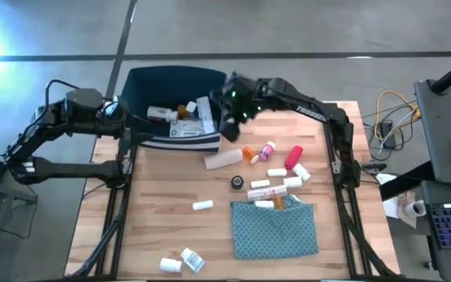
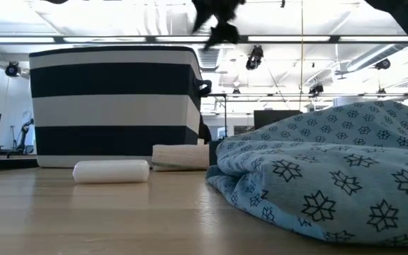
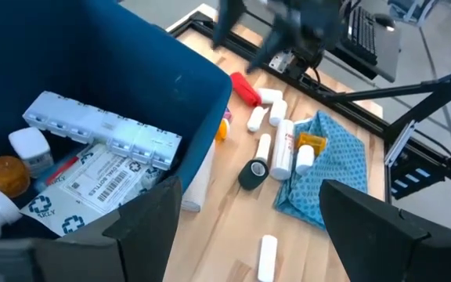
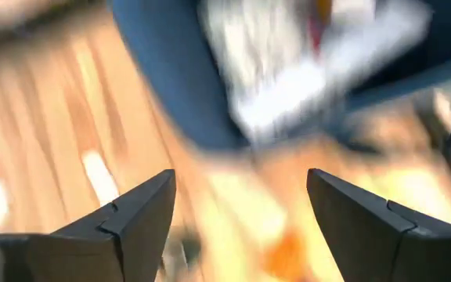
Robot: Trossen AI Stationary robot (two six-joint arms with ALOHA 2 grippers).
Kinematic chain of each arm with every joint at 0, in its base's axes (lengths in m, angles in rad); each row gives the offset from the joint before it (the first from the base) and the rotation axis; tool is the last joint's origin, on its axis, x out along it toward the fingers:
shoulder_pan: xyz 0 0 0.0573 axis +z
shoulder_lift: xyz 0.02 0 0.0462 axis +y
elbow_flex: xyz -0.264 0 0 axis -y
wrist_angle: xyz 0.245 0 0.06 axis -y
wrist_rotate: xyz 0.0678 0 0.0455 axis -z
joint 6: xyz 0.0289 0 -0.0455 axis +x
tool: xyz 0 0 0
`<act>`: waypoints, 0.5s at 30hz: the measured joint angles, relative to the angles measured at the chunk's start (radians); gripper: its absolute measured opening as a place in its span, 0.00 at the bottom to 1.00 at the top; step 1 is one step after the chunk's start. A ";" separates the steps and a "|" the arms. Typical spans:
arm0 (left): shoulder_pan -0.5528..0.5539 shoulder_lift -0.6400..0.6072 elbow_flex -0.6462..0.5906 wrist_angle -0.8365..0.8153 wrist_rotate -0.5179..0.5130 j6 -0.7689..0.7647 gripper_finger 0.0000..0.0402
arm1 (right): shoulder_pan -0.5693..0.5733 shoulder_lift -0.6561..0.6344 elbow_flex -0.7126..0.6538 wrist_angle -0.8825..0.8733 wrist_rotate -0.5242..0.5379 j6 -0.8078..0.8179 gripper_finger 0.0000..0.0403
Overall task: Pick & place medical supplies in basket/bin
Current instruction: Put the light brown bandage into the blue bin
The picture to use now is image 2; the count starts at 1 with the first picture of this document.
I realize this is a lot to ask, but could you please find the navy white striped fabric basket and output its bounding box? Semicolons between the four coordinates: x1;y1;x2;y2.
28;45;213;169

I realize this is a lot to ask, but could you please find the black ceiling camera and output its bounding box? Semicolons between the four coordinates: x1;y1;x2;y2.
245;45;265;71

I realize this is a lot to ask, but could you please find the thin hanging cable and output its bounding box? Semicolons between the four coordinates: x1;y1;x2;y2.
300;0;304;113

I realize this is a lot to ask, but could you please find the beige bandage roll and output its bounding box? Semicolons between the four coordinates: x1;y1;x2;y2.
151;143;210;172

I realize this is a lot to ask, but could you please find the round black ceiling spotlight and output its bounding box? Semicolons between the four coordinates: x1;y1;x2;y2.
4;61;22;79

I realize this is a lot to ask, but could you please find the black metal table frame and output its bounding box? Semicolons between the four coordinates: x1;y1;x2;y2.
0;154;39;174

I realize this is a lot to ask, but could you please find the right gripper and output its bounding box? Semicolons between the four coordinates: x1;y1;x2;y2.
191;0;246;51

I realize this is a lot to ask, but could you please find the black monitor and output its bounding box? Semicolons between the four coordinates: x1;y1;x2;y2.
253;109;301;130

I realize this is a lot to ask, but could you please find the black ceiling fixture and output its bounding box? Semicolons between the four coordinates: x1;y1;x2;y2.
308;82;324;97
374;57;392;71

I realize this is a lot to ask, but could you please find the white column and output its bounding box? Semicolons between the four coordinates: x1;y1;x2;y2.
332;96;360;107

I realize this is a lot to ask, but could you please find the blue snowflake patterned cloth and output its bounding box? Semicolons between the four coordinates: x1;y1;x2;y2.
205;100;408;248

